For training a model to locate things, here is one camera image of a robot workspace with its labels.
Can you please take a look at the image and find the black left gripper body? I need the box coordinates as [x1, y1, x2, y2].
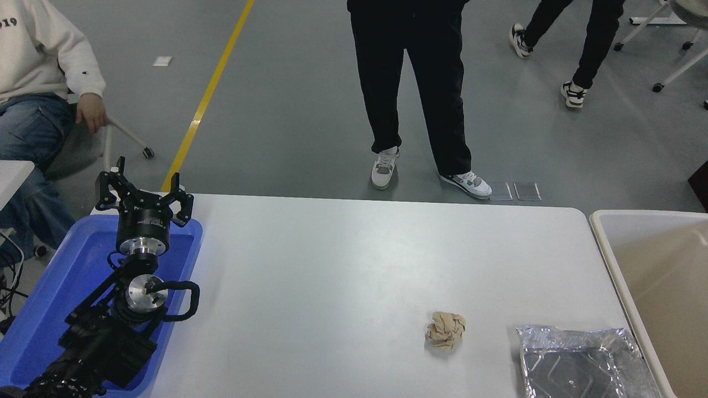
[115, 193, 172, 247]

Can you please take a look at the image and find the white cable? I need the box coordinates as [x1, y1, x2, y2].
[0, 227, 26, 302]

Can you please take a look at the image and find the black cable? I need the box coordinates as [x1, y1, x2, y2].
[0, 276, 29, 299]

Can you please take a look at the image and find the grey swivel chair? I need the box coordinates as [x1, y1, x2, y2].
[44, 94, 155, 180]

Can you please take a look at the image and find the white-legged swivel chair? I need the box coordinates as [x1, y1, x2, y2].
[613, 0, 708, 93]

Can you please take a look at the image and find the large pale bin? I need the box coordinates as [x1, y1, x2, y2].
[589, 209, 708, 398]

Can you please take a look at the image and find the silver foil tray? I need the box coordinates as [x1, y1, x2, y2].
[516, 324, 662, 398]

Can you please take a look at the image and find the dark brown box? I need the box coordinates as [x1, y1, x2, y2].
[689, 161, 708, 213]

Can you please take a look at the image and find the crumpled tan paper ball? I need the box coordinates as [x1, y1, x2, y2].
[425, 311, 467, 350]

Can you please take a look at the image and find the blue plastic tray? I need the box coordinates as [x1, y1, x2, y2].
[0, 214, 204, 398]

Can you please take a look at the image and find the standing person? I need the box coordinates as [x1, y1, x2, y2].
[347, 0, 493, 200]

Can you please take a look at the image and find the seated person's left hand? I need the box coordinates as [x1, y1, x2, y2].
[75, 92, 108, 135]

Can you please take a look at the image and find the walking person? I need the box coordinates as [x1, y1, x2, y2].
[508, 0, 626, 110]

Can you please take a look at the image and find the seated person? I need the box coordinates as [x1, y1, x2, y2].
[0, 0, 108, 267]

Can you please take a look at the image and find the white side table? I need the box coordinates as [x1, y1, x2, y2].
[0, 159, 35, 211]

